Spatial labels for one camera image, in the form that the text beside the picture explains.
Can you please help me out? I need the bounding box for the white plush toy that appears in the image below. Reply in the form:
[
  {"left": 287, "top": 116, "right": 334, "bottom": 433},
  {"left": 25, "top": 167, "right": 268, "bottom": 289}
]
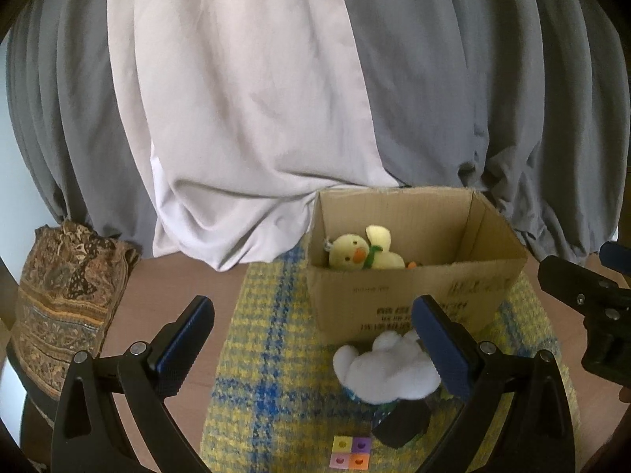
[{"left": 332, "top": 330, "right": 442, "bottom": 405}]

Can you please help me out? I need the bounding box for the colourful cube block toy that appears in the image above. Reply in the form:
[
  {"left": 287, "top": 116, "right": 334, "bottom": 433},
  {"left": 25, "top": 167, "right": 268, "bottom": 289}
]
[{"left": 329, "top": 436, "right": 372, "bottom": 471}]

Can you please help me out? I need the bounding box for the brown patterned fabric cushion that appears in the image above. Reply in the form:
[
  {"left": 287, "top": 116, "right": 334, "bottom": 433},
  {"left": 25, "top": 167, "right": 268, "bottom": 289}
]
[{"left": 7, "top": 221, "right": 140, "bottom": 424}]

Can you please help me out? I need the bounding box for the yellow blue woven mat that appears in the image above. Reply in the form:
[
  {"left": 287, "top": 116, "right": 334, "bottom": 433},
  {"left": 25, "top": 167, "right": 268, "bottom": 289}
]
[{"left": 199, "top": 239, "right": 580, "bottom": 472}]

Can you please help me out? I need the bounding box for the grey bed duvet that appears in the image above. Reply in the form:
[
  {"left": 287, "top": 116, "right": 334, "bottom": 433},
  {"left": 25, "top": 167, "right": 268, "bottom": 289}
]
[{"left": 1, "top": 0, "right": 630, "bottom": 261}]

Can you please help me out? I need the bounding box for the brown cardboard box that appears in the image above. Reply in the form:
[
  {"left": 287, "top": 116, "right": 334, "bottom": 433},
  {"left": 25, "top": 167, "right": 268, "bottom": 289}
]
[{"left": 306, "top": 187, "right": 526, "bottom": 345}]

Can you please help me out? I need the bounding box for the pale pink bed sheet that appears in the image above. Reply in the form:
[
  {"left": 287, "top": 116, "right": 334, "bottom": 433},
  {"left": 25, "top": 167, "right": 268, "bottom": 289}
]
[{"left": 107, "top": 0, "right": 395, "bottom": 271}]

